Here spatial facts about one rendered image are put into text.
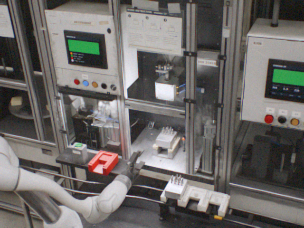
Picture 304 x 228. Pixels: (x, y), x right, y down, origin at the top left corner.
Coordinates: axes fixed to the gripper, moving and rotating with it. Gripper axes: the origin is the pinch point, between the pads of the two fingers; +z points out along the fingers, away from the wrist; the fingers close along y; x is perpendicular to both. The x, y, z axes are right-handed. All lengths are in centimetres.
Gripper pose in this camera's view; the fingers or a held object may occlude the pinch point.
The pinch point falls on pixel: (140, 158)
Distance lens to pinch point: 226.6
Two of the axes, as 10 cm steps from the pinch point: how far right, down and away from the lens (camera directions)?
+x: -9.2, -1.7, 3.5
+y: -0.4, -8.6, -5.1
